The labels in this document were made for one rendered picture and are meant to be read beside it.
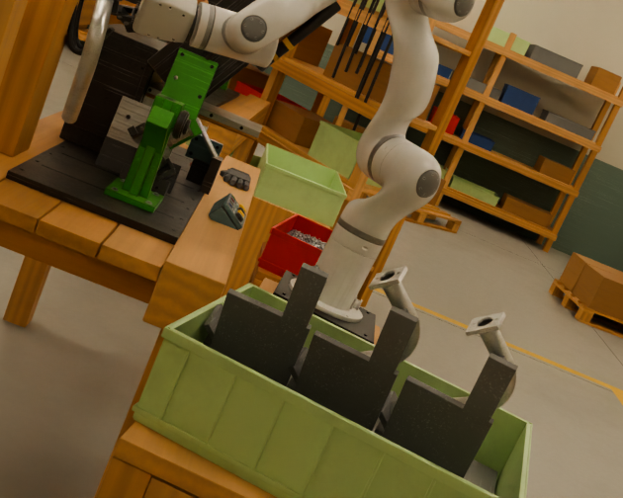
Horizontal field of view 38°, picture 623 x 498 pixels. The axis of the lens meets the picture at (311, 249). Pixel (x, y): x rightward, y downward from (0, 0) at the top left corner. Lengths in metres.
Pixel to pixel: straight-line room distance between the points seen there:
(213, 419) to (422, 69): 0.90
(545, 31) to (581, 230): 2.55
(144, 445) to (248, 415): 0.17
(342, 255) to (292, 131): 3.73
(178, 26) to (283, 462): 0.81
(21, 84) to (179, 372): 1.12
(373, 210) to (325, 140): 3.42
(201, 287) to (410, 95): 0.61
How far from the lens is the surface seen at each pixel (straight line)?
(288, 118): 5.84
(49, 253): 2.12
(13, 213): 2.03
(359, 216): 2.05
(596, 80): 11.38
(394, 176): 2.00
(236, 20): 1.67
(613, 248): 12.29
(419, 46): 1.99
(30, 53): 2.38
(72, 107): 1.79
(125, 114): 2.58
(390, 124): 2.07
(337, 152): 5.36
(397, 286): 1.42
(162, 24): 1.73
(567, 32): 11.82
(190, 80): 2.56
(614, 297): 8.33
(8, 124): 2.41
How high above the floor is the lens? 1.49
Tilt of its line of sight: 13 degrees down
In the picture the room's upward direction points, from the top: 23 degrees clockwise
